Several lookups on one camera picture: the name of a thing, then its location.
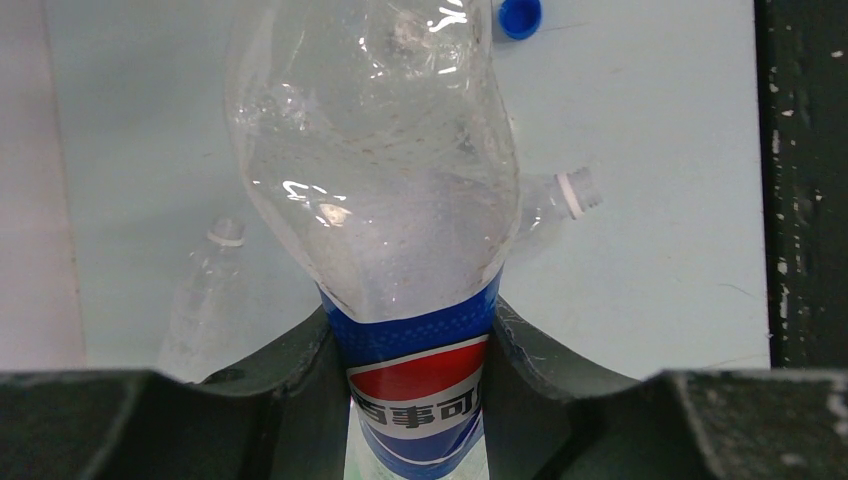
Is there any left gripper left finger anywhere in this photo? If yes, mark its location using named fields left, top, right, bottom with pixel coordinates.
left=1, top=310, right=350, bottom=479

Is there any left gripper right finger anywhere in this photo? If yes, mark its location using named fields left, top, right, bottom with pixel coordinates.
left=483, top=301, right=847, bottom=479

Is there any Pepsi label clear bottle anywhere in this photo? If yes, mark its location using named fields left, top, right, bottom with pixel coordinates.
left=225, top=1, right=520, bottom=479

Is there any blue cap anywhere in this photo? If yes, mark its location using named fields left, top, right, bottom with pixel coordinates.
left=497, top=0, right=543, bottom=40

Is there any clear bottle beside green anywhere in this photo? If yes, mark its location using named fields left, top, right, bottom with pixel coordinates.
left=157, top=217, right=246, bottom=383

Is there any clear bottle centre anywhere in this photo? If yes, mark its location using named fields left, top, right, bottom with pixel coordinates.
left=510, top=167, right=602, bottom=258

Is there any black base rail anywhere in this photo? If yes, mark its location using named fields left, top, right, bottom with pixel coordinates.
left=754, top=1, right=847, bottom=369

